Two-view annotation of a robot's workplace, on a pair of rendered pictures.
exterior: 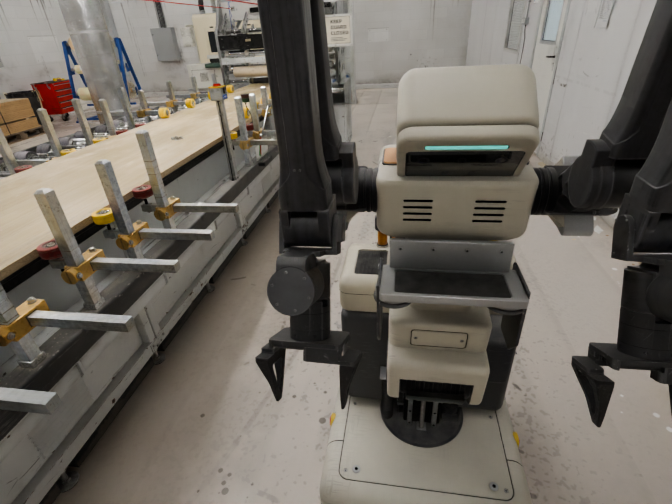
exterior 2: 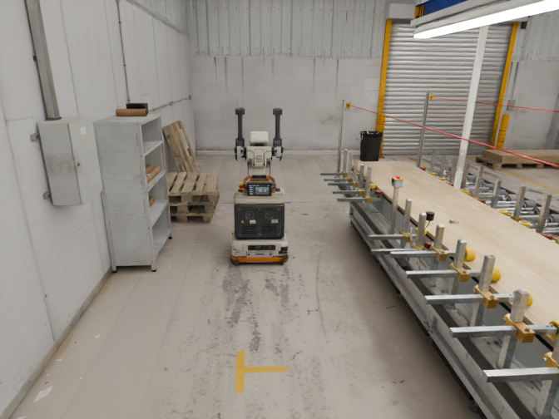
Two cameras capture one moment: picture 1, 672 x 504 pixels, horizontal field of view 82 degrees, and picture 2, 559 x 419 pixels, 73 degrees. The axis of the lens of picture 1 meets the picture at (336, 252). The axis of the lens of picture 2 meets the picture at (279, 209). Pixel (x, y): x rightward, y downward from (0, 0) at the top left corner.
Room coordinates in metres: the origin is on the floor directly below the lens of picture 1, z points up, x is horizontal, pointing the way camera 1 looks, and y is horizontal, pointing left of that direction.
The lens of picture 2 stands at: (4.87, -1.04, 1.97)
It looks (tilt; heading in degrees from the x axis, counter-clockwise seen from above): 19 degrees down; 166
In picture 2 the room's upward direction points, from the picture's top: 1 degrees clockwise
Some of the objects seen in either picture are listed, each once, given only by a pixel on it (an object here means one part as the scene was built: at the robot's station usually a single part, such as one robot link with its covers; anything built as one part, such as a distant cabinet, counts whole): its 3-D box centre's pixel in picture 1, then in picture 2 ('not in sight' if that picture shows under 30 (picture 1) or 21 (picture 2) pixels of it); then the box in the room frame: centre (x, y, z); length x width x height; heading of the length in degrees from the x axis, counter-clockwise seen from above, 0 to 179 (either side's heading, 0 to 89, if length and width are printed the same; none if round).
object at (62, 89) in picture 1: (58, 100); not in sight; (9.42, 6.02, 0.41); 0.76 x 0.48 x 0.81; 177
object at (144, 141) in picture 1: (158, 189); (367, 189); (1.54, 0.72, 0.92); 0.04 x 0.04 x 0.48; 80
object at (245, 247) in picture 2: not in sight; (261, 247); (1.21, -0.30, 0.23); 0.41 x 0.02 x 0.08; 79
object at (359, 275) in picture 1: (425, 324); (259, 209); (0.98, -0.28, 0.59); 0.55 x 0.34 x 0.83; 79
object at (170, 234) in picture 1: (158, 234); (352, 192); (1.31, 0.66, 0.82); 0.43 x 0.03 x 0.04; 80
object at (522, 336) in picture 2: not in sight; (517, 327); (3.77, 0.31, 0.95); 0.14 x 0.06 x 0.05; 170
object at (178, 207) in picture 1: (189, 208); (358, 199); (1.56, 0.62, 0.82); 0.43 x 0.03 x 0.04; 80
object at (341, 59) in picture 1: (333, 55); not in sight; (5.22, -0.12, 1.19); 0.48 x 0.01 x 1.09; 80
